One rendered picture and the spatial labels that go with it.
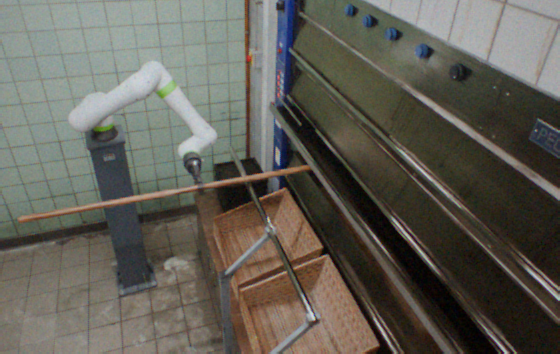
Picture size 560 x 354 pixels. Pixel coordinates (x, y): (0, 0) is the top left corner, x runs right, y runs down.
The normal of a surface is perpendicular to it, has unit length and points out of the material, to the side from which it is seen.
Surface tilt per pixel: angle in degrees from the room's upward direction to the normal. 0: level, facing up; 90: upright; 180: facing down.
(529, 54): 90
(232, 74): 90
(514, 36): 90
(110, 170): 90
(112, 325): 0
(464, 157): 70
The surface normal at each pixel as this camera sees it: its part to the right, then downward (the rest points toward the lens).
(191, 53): 0.33, 0.54
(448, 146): -0.87, -0.14
